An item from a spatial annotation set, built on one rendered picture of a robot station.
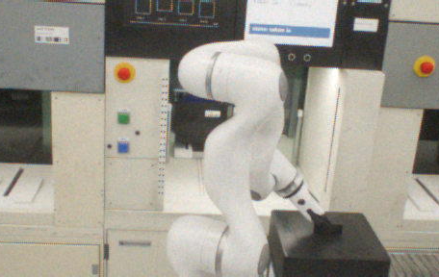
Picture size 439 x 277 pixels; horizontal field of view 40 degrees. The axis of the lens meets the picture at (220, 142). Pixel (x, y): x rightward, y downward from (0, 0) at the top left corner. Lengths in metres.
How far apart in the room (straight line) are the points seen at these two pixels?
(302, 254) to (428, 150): 1.21
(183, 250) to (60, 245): 0.91
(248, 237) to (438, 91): 1.04
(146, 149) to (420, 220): 1.00
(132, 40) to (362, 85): 0.74
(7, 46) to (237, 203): 0.99
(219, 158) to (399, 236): 1.18
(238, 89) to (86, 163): 0.97
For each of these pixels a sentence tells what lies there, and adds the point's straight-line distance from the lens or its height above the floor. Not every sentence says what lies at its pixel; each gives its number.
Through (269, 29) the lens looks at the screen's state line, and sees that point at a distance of 1.94.
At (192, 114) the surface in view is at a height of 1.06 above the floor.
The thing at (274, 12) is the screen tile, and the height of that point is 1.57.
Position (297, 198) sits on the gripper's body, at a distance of 1.64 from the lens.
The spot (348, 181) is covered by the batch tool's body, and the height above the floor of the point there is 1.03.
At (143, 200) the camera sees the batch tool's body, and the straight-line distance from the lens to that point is 2.10.
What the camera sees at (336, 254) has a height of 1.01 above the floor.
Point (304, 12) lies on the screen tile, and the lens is 1.95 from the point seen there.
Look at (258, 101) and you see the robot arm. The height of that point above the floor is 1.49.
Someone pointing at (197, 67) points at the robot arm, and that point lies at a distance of 1.23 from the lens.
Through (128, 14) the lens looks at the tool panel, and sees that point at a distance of 1.92.
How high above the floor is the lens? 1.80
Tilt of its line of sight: 19 degrees down
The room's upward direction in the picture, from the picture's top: 4 degrees clockwise
